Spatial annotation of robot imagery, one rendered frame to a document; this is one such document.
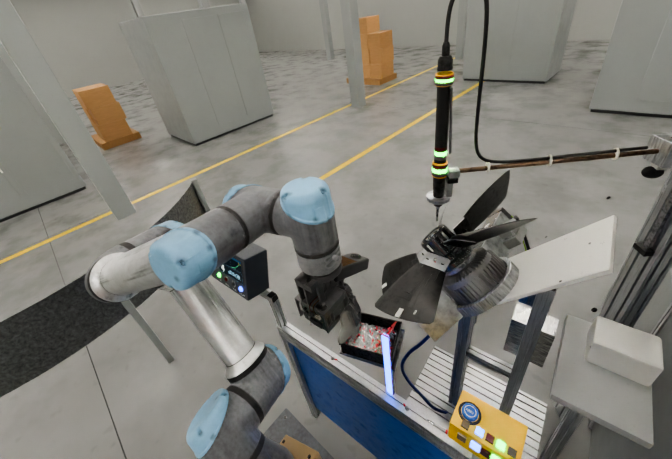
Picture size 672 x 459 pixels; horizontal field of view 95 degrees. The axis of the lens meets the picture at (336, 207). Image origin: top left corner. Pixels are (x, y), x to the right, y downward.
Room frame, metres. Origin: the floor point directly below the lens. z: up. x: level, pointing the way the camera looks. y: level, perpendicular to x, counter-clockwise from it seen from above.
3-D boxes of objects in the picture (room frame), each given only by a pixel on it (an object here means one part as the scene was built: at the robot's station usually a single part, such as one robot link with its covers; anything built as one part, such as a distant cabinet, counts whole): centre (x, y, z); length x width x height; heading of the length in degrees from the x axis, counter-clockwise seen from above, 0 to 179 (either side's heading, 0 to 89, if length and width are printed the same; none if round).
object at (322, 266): (0.40, 0.04, 1.65); 0.08 x 0.08 x 0.05
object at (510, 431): (0.32, -0.29, 1.02); 0.16 x 0.10 x 0.11; 47
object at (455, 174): (0.78, -0.33, 1.50); 0.09 x 0.07 x 0.10; 82
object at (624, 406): (0.49, -0.80, 0.84); 0.36 x 0.24 x 0.03; 137
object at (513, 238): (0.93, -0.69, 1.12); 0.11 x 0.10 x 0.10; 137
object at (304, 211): (0.40, 0.04, 1.73); 0.09 x 0.08 x 0.11; 58
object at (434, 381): (0.75, -0.55, 0.04); 0.62 x 0.46 x 0.08; 47
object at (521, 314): (0.72, -0.71, 0.73); 0.15 x 0.09 x 0.22; 47
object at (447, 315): (0.73, -0.30, 0.98); 0.20 x 0.16 x 0.20; 47
